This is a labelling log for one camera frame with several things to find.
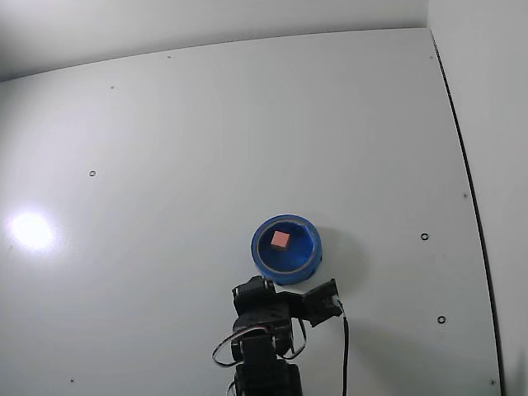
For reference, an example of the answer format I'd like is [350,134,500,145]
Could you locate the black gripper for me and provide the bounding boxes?
[230,276,292,328]

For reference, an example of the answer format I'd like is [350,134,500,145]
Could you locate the small cube block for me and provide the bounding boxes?
[270,230,291,251]

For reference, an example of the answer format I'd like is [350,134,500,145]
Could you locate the blue tape roll bin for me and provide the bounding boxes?
[250,213,323,286]

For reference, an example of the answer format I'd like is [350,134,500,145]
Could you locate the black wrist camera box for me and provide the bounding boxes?
[300,278,343,328]

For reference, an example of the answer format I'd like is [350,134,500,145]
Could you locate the looped white black arm wires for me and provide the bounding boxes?
[210,319,307,369]

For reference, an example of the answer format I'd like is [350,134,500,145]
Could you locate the black camera cable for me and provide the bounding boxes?
[336,299,350,396]

